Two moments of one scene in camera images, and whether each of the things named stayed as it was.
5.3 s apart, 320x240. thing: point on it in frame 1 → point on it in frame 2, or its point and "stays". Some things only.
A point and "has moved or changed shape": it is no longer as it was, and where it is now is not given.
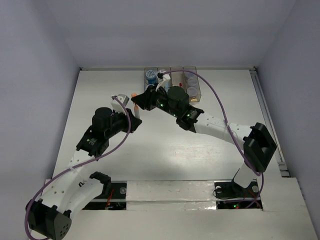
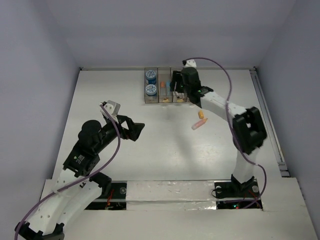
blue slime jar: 150,75 stays
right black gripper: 146,100 → 177,77
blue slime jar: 149,87 stays
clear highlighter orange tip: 136,111 has moved or changed shape
